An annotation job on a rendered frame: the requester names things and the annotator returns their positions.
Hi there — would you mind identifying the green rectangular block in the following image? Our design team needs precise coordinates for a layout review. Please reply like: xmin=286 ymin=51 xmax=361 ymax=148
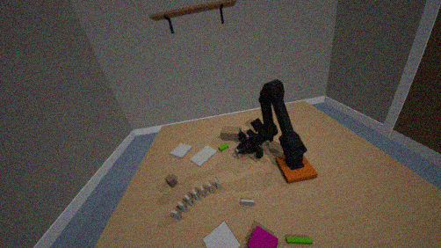
xmin=218 ymin=143 xmax=228 ymax=151
xmin=286 ymin=237 xmax=313 ymax=244

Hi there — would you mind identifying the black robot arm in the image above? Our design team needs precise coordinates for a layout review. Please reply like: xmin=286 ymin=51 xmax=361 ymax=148
xmin=246 ymin=79 xmax=307 ymax=170

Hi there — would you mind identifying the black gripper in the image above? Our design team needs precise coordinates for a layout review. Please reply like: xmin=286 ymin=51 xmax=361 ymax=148
xmin=236 ymin=132 xmax=264 ymax=158

